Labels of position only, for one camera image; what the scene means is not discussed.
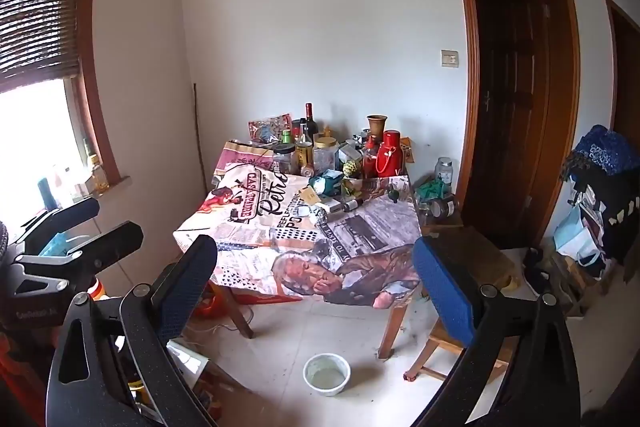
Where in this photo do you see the small green glass bottle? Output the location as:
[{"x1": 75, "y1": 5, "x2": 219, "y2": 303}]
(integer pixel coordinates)
[{"x1": 387, "y1": 186, "x2": 400, "y2": 204}]

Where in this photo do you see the clothes pile on rack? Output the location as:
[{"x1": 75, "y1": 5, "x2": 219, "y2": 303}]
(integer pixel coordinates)
[{"x1": 561, "y1": 124, "x2": 639, "y2": 265}]

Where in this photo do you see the red sauce squeeze bottle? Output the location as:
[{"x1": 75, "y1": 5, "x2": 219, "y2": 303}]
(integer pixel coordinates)
[{"x1": 362, "y1": 133, "x2": 378, "y2": 179}]

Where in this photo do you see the glass jar silver lid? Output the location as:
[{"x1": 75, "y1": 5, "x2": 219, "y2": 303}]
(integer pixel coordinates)
[{"x1": 435, "y1": 157, "x2": 454, "y2": 186}]

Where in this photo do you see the window bamboo blind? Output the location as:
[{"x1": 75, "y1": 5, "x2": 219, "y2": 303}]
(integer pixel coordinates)
[{"x1": 1, "y1": 0, "x2": 79, "y2": 92}]

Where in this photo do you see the black lid plastic jar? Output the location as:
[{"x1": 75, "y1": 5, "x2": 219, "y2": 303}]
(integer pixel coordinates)
[{"x1": 272, "y1": 143, "x2": 298, "y2": 174}]

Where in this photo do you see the light blue bag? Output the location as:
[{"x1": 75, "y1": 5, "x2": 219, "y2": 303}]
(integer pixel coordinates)
[{"x1": 553, "y1": 206, "x2": 601, "y2": 267}]

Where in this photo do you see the white trash bucket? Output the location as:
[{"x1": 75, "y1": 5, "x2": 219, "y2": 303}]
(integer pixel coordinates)
[{"x1": 303, "y1": 352, "x2": 352, "y2": 397}]

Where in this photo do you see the wooden stool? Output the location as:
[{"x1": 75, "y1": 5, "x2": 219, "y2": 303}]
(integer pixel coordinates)
[{"x1": 404, "y1": 225, "x2": 522, "y2": 381}]

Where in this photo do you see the green crumpled bag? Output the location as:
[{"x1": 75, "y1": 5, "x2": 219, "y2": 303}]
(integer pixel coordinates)
[{"x1": 416, "y1": 178, "x2": 449, "y2": 202}]

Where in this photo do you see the yellow lid plastic jar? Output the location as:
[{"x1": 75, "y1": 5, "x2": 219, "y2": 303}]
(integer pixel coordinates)
[{"x1": 314, "y1": 136, "x2": 337, "y2": 173}]

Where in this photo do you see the dark wooden door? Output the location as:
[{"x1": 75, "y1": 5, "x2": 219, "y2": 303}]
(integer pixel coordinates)
[{"x1": 457, "y1": 0, "x2": 579, "y2": 248}]

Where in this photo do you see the red thermos bottle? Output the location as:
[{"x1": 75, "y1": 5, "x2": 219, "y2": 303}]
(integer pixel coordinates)
[{"x1": 375, "y1": 130, "x2": 404, "y2": 178}]

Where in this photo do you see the dark wine bottle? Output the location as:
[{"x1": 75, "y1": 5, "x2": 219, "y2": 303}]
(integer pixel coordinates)
[{"x1": 305, "y1": 102, "x2": 319, "y2": 141}]

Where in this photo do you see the brown clay vase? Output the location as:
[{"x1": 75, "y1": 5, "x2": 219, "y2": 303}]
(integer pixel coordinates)
[{"x1": 367, "y1": 114, "x2": 387, "y2": 142}]

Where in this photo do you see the dark green plastic bag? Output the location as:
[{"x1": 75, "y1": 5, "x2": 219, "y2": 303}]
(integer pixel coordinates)
[{"x1": 309, "y1": 169, "x2": 344, "y2": 197}]

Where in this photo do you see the wall light switch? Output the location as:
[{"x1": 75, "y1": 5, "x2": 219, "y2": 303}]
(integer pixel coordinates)
[{"x1": 440, "y1": 50, "x2": 460, "y2": 68}]

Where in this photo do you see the printed newspaper tablecloth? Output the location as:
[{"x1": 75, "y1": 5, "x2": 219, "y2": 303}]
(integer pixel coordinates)
[{"x1": 174, "y1": 141, "x2": 421, "y2": 309}]

